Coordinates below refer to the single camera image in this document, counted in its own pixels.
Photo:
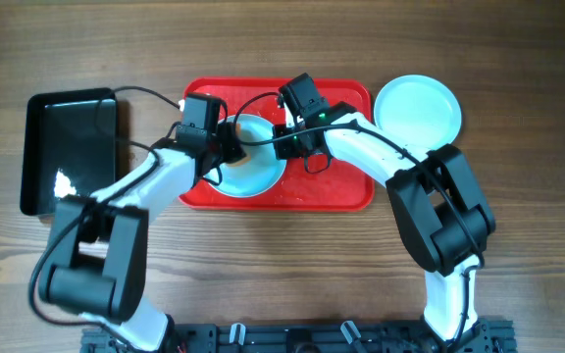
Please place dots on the black water tray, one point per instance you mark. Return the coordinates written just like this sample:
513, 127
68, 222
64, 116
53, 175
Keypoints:
70, 147

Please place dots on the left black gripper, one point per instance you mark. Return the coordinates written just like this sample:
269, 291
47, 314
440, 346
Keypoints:
231, 147

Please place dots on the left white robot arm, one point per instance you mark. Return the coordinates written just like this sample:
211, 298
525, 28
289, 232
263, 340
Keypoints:
94, 264

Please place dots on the light blue plate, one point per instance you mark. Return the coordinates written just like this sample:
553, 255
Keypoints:
419, 110
262, 171

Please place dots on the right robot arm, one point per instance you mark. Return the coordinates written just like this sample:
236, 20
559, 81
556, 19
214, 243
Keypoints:
442, 216

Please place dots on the red serving tray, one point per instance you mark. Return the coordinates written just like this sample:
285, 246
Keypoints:
340, 188

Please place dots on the orange and green sponge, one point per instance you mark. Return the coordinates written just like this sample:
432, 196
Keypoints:
244, 159

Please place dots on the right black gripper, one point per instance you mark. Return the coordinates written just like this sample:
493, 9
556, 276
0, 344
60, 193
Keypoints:
284, 150

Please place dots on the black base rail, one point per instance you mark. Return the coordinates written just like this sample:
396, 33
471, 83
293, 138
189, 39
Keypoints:
392, 336

